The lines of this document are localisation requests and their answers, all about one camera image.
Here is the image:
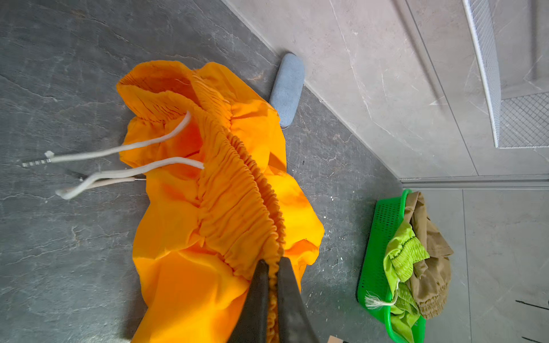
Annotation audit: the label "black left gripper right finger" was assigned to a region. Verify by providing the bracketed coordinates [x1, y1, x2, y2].
[277, 257, 319, 343]

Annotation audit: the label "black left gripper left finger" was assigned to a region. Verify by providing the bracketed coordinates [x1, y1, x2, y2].
[228, 260, 270, 343]

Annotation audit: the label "orange shorts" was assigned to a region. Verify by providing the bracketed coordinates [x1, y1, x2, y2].
[21, 59, 325, 343]

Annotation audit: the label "lime green shorts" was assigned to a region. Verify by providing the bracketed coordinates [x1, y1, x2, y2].
[364, 222, 430, 342]

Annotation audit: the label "khaki brown shorts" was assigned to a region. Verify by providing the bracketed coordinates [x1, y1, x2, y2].
[404, 192, 453, 320]

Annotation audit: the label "green plastic basket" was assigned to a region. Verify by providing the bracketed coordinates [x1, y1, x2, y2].
[357, 190, 411, 342]

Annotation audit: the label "grey oval case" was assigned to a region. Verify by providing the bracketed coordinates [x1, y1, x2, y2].
[269, 53, 305, 129]

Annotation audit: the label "black wire hook rack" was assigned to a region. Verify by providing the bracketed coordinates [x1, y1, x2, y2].
[515, 300, 549, 343]

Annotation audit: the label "white wire mesh basket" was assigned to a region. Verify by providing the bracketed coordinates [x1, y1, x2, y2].
[463, 1, 548, 149]

